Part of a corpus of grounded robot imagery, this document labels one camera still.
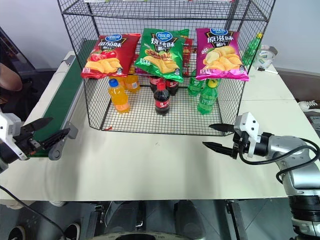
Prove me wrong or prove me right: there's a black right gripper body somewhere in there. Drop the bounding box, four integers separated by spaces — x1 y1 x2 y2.
231 129 251 160

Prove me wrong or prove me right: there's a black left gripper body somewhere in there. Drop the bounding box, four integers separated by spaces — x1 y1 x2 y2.
11 131 43 156

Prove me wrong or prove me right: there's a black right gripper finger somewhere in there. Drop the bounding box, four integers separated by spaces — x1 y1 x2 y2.
202 141 235 157
208 122 236 133

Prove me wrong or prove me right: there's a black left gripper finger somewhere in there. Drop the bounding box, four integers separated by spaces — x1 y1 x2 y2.
39 128 71 151
20 117 54 135

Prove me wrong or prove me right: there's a green conveyor belt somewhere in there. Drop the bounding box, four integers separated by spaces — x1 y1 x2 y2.
26 38 97 161

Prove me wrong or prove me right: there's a green lemon soda bottle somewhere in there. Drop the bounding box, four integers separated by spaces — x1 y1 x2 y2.
196 79 221 116
240 32 264 68
187 76 205 97

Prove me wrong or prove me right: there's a cola bottle red label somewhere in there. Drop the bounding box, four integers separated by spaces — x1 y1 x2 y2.
165 78 180 97
149 75 163 95
153 80 171 117

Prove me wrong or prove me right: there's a white marker pen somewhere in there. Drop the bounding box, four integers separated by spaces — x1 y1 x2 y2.
256 66 279 76

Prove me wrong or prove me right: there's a purple original chips bag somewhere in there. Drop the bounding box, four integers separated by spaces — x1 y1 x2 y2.
194 27 250 82

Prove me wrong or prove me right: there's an orange soda bottle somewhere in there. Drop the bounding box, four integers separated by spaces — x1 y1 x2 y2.
123 74 141 94
107 78 131 115

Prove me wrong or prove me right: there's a black sneaker white sole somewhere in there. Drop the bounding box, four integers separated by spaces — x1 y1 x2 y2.
8 224 26 240
63 222 81 240

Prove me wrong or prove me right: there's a green barbecue chips bag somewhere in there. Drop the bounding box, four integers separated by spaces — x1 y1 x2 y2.
133 27 190 84

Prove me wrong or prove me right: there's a red tomato chips bag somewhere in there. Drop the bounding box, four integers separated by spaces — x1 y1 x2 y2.
81 33 142 80

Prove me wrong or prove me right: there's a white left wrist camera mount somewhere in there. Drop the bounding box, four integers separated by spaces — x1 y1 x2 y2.
0 111 29 161

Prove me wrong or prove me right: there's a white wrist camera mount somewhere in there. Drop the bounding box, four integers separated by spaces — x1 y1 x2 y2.
233 112 260 159
0 111 29 161

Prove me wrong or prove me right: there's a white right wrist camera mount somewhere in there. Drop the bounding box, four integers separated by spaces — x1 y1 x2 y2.
233 112 260 159

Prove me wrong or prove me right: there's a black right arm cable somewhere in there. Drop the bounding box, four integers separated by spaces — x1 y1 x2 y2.
237 138 320 182

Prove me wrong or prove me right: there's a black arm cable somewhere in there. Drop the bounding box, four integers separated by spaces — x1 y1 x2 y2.
237 138 320 182
0 184 65 240

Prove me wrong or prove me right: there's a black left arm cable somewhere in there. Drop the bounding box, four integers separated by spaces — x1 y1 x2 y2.
0 184 65 240

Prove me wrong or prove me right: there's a black wire mesh rack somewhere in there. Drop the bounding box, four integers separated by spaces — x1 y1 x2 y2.
56 0 277 137

